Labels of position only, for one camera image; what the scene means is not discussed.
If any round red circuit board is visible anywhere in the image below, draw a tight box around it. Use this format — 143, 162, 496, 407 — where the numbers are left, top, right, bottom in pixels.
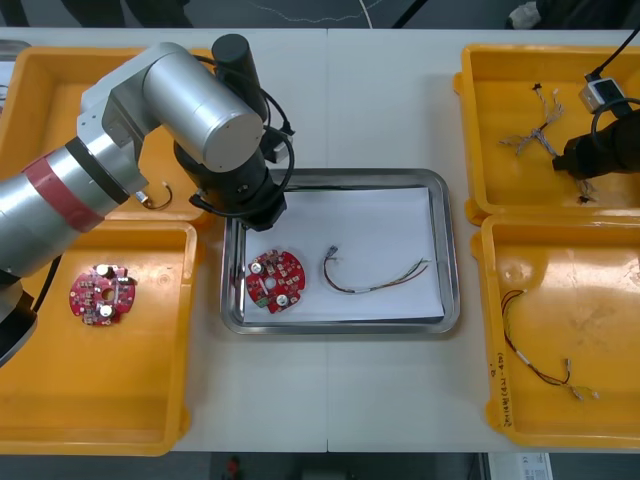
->
68, 263, 138, 327
246, 248, 307, 315

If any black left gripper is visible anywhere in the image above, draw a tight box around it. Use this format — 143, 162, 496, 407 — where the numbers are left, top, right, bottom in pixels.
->
227, 185, 290, 233

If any yellow-orange plastic bin with handwriting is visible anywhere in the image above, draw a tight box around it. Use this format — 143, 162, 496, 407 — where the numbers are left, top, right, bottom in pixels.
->
470, 213, 640, 449

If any small metal solenoid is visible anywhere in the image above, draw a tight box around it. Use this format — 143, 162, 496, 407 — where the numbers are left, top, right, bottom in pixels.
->
131, 182, 174, 210

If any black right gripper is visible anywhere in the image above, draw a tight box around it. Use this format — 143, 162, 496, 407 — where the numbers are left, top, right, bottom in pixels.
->
551, 124, 624, 180

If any red and black wire harness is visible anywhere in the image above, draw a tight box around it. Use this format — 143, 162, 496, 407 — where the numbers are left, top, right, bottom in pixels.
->
499, 288, 601, 401

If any steel tray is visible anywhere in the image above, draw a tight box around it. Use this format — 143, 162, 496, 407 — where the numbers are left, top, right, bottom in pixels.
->
0, 39, 32, 65
219, 168, 461, 342

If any white sheet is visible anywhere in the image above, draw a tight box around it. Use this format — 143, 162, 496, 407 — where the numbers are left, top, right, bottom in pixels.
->
243, 185, 446, 325

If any thin white cable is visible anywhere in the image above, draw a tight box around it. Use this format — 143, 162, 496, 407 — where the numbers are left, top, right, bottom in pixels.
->
249, 0, 382, 31

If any white printed box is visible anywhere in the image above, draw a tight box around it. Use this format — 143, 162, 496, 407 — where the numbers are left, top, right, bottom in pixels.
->
514, 452, 554, 480

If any red and green wire harness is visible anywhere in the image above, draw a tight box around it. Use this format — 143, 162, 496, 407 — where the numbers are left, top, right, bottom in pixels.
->
319, 244, 431, 296

